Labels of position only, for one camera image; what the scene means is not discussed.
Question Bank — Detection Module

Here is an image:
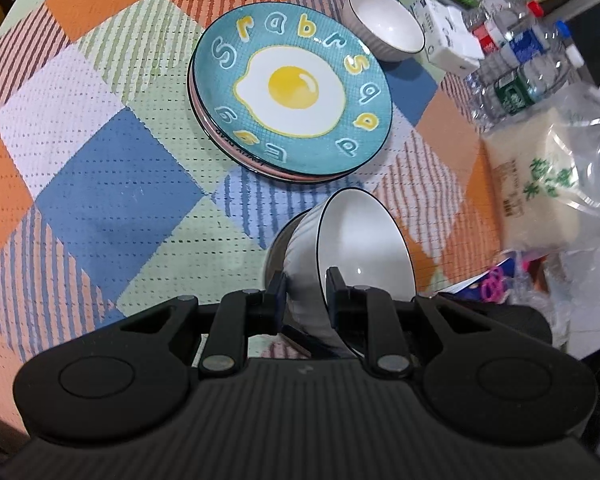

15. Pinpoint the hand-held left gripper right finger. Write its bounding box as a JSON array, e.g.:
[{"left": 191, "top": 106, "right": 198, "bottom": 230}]
[{"left": 327, "top": 267, "right": 553, "bottom": 378}]

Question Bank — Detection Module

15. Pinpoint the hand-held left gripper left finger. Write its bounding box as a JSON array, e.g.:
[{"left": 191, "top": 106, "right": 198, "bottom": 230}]
[{"left": 45, "top": 272, "right": 287, "bottom": 378}]

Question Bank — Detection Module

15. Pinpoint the white ribbed bowl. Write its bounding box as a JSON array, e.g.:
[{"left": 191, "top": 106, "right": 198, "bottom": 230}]
[
  {"left": 285, "top": 187, "right": 417, "bottom": 358},
  {"left": 342, "top": 0, "right": 427, "bottom": 62},
  {"left": 264, "top": 209, "right": 326, "bottom": 358}
]

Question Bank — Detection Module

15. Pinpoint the white pink bunny plate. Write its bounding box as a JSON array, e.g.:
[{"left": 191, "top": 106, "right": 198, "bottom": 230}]
[{"left": 187, "top": 55, "right": 353, "bottom": 184}]

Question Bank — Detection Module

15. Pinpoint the blue fried egg plate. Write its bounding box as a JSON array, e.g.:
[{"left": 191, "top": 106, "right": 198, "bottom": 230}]
[{"left": 190, "top": 2, "right": 394, "bottom": 177}]

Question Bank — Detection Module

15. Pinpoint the colourful checked tablecloth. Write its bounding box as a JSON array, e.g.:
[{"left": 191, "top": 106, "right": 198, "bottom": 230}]
[{"left": 0, "top": 0, "right": 511, "bottom": 426}]

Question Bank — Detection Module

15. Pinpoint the bag of rice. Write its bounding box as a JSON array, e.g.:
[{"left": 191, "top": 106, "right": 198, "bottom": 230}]
[{"left": 482, "top": 110, "right": 581, "bottom": 256}]

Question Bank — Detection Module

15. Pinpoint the clear plastic bag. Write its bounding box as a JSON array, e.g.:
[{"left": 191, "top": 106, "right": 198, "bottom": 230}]
[{"left": 505, "top": 245, "right": 600, "bottom": 356}]

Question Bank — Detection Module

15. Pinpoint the water bottle green label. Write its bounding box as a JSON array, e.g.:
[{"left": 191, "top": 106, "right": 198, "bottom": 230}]
[{"left": 477, "top": 47, "right": 583, "bottom": 128}]

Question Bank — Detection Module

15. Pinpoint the white tissue pack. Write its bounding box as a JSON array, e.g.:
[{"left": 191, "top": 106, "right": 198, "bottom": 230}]
[{"left": 420, "top": 0, "right": 484, "bottom": 74}]

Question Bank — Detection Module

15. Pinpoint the water bottle red cap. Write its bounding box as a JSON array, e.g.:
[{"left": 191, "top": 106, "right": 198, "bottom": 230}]
[{"left": 467, "top": 0, "right": 545, "bottom": 52}]

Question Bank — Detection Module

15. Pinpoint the water bottle blue cap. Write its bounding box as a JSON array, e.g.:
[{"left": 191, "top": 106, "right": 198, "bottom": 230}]
[{"left": 472, "top": 20, "right": 570, "bottom": 86}]

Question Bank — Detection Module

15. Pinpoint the clear water bottle white cap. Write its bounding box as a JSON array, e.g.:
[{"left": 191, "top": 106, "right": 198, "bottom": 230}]
[{"left": 480, "top": 0, "right": 536, "bottom": 17}]

